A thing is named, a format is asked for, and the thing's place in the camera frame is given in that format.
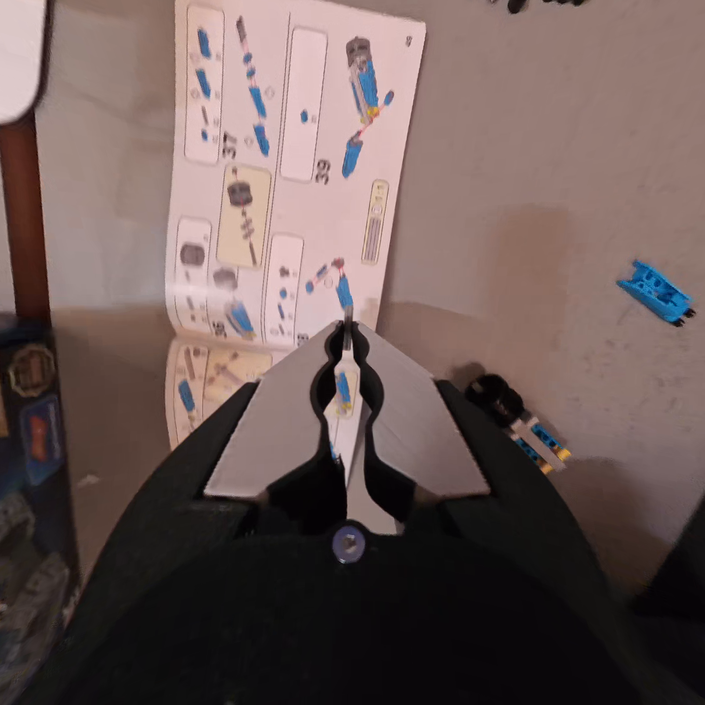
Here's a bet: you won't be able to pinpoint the pile of toy bricks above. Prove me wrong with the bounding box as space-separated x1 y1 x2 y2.
487 0 587 14

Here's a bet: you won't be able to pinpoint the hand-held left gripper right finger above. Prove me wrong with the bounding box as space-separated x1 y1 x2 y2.
354 323 492 498

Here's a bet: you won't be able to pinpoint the wheel and beam assembly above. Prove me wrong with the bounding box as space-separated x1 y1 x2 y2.
464 373 574 476

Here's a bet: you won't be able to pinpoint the robot kit box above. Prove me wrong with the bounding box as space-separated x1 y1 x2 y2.
0 311 82 705

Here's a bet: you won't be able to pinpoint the blue panel brick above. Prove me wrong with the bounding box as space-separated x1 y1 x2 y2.
616 259 696 329

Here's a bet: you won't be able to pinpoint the black studded mat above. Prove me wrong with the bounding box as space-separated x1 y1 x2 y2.
630 496 705 705

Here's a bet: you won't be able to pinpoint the grey desk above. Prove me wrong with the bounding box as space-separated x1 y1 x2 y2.
33 0 705 626

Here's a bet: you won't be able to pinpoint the white stand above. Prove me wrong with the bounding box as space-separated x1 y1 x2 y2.
0 0 54 126

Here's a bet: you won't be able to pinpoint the instruction manual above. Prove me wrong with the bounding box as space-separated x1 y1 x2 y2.
163 0 429 535

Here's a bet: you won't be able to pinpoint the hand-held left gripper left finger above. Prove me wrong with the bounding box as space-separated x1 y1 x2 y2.
203 321 342 499

